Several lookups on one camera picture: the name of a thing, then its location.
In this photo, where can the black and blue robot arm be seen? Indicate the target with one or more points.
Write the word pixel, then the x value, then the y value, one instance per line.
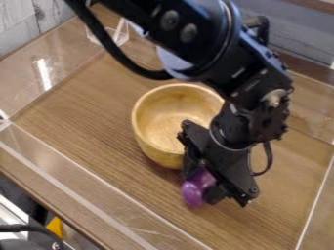
pixel 210 45

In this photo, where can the clear acrylic corner bracket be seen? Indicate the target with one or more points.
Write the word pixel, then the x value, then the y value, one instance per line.
pixel 118 33

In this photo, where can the yellow and black equipment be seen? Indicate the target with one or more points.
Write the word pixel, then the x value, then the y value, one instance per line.
pixel 63 231

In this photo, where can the purple toy eggplant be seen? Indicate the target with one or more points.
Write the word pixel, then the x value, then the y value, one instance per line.
pixel 194 187

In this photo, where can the clear acrylic front wall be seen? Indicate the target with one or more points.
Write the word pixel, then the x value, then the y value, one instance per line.
pixel 79 164

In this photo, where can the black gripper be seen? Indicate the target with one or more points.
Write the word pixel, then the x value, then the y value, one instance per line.
pixel 232 147

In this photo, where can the brown wooden bowl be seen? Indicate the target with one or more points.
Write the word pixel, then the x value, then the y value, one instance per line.
pixel 159 111

